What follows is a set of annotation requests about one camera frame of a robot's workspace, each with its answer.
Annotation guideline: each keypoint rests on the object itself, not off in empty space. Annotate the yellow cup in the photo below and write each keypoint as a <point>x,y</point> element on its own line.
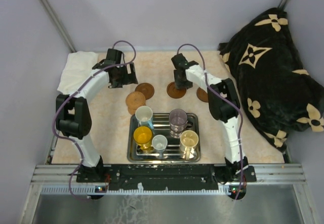
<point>143,136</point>

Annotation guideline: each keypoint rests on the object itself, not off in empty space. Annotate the white and blue cup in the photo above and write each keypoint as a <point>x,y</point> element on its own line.
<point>144,116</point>

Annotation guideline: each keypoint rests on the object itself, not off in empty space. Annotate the wooden coaster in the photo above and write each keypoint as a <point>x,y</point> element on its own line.
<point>202,95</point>
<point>175,93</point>
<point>146,89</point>

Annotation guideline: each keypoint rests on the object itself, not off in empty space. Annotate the small clear grey cup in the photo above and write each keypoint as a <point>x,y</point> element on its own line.
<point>159,143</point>

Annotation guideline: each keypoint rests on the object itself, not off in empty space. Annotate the purple glass mug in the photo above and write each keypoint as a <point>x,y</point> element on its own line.
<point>178,120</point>

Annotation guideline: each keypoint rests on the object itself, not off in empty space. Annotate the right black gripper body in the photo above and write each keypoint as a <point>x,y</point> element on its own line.
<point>182,83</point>

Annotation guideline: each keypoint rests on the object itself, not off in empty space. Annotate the black floral blanket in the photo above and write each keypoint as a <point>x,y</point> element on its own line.
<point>277,93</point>

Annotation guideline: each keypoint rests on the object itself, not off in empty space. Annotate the cream mug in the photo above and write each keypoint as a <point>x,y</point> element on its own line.
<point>188,141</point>

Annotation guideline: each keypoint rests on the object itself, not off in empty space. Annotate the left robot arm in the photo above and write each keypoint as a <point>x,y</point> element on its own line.
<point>73,120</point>

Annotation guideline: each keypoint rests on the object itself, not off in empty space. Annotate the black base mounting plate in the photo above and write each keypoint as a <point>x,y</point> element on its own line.
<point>160,177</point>

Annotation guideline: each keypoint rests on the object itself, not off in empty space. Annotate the woven coaster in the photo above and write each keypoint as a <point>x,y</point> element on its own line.
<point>132,110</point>
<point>135,100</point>

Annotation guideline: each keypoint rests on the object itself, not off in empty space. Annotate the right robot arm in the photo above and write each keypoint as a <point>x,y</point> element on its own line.
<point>223,105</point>

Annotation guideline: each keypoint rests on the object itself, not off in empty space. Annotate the aluminium rail frame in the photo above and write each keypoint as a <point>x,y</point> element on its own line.
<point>197,193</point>

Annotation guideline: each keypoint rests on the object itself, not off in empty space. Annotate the white folded cloth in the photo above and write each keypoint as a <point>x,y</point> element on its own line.
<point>77,69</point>

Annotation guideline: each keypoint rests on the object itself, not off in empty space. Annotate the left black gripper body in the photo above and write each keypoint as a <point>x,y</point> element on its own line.
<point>123,77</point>

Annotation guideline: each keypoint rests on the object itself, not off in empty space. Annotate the steel tray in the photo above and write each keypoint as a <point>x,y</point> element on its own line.
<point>172,153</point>

